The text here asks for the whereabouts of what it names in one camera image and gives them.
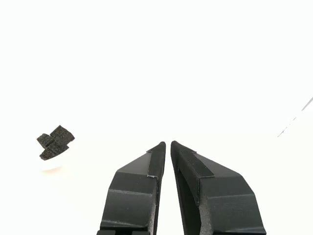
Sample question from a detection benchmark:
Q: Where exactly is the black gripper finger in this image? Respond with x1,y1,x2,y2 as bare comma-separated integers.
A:
96,141,167,235
170,140,267,235

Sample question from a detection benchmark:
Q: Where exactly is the white bowl with spout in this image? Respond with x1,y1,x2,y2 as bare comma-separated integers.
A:
31,122,80,173

